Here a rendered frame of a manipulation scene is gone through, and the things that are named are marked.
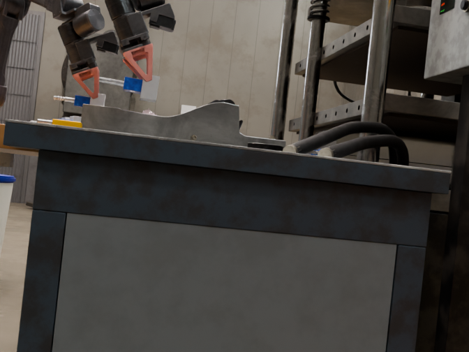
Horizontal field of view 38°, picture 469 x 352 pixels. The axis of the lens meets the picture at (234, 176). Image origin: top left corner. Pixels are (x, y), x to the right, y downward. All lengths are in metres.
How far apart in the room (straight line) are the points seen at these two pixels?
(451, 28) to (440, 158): 0.74
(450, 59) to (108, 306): 1.08
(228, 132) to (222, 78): 10.30
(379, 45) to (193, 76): 10.10
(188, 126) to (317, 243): 0.66
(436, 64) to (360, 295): 0.87
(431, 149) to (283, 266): 1.41
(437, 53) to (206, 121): 0.62
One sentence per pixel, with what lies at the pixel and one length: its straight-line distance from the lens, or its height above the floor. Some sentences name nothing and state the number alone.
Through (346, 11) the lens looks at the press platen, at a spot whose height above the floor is 1.49.
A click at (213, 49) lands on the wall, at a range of 12.05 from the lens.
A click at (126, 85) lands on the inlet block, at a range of 1.56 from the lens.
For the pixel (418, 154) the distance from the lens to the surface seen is 2.43.
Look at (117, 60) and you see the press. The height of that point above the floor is 2.35.
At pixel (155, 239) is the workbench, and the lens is 1.07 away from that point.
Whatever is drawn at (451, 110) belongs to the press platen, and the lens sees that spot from 2.07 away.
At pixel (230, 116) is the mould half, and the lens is 1.69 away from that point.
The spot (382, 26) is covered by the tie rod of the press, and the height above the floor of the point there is 1.21.
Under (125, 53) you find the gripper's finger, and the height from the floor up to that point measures 1.00.
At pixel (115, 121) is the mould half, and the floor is 0.86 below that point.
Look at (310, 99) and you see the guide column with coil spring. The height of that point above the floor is 1.09.
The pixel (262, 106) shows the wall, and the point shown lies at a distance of 11.99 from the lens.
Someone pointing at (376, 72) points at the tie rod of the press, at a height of 1.08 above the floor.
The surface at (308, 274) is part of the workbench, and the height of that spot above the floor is 0.61.
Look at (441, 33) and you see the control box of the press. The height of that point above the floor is 1.18.
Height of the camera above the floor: 0.75
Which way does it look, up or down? level
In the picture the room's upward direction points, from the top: 6 degrees clockwise
